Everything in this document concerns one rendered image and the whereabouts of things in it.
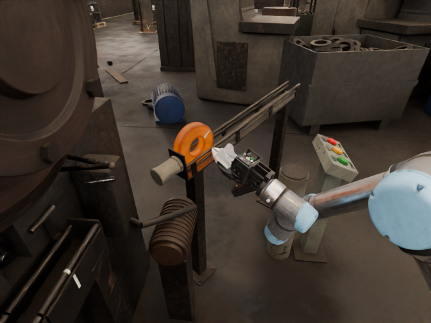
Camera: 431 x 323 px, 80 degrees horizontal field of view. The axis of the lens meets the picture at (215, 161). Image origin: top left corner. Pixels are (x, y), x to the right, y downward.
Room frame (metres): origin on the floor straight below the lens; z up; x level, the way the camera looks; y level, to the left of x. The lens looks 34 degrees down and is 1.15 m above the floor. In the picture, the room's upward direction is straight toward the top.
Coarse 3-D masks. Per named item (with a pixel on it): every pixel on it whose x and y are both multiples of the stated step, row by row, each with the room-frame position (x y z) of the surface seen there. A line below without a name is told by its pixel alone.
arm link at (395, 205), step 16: (416, 160) 0.39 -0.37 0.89; (400, 176) 0.34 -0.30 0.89; (416, 176) 0.33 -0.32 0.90; (384, 192) 0.33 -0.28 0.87; (400, 192) 0.31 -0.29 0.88; (416, 192) 0.30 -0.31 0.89; (368, 208) 0.34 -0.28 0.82; (384, 208) 0.32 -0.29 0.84; (400, 208) 0.30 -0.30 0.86; (416, 208) 0.29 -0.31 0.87; (384, 224) 0.31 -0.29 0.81; (400, 224) 0.29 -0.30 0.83; (416, 224) 0.28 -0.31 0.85; (400, 240) 0.28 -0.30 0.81; (416, 240) 0.27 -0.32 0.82; (416, 256) 0.26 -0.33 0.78
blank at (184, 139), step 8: (184, 128) 0.74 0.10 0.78; (192, 128) 0.74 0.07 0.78; (200, 128) 0.76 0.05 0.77; (208, 128) 0.79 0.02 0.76; (184, 136) 0.72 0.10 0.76; (192, 136) 0.74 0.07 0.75; (200, 136) 0.76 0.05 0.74; (208, 136) 0.79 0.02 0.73; (176, 144) 0.71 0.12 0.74; (184, 144) 0.71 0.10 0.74; (200, 144) 0.79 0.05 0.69; (208, 144) 0.79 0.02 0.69; (184, 152) 0.71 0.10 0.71; (192, 152) 0.77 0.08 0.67; (200, 152) 0.76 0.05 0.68
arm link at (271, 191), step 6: (270, 180) 0.57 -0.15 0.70; (276, 180) 0.57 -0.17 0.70; (270, 186) 0.55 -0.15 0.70; (276, 186) 0.55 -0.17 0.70; (282, 186) 0.55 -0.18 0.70; (264, 192) 0.54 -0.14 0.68; (270, 192) 0.54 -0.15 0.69; (276, 192) 0.53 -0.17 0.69; (264, 198) 0.54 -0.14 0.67; (270, 198) 0.53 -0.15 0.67; (276, 198) 0.58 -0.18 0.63; (270, 204) 0.52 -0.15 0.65
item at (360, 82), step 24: (288, 48) 2.62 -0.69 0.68; (312, 48) 2.97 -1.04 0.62; (336, 48) 2.44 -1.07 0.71; (360, 48) 2.77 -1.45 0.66; (384, 48) 2.75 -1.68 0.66; (408, 48) 2.33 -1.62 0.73; (288, 72) 2.54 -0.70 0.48; (312, 72) 2.12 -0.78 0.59; (336, 72) 2.15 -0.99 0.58; (360, 72) 2.18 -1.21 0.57; (384, 72) 2.22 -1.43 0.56; (408, 72) 2.26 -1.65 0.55; (312, 96) 2.12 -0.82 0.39; (336, 96) 2.16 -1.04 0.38; (360, 96) 2.20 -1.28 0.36; (384, 96) 2.23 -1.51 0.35; (408, 96) 2.28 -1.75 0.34; (312, 120) 2.13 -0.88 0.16; (336, 120) 2.17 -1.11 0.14; (360, 120) 2.21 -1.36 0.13; (384, 120) 2.26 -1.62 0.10
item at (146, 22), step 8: (144, 0) 8.99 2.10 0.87; (288, 0) 18.41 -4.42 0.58; (304, 0) 13.43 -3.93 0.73; (144, 8) 9.00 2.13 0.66; (304, 8) 13.43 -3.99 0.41; (144, 16) 9.00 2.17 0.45; (152, 16) 9.08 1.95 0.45; (144, 24) 9.00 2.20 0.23; (152, 24) 9.04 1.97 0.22; (144, 32) 8.90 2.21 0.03; (152, 32) 8.90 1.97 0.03
